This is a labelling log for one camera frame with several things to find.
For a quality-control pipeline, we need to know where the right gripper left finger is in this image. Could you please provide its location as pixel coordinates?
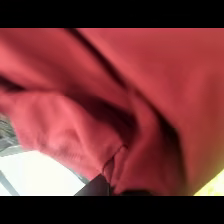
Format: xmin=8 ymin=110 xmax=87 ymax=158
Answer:
xmin=74 ymin=173 xmax=112 ymax=197

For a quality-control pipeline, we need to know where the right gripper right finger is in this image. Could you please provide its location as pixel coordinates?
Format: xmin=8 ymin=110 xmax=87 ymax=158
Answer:
xmin=120 ymin=189 xmax=154 ymax=197

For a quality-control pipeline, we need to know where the red T-shirt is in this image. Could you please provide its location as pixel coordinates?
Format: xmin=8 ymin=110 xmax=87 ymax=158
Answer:
xmin=0 ymin=28 xmax=224 ymax=197

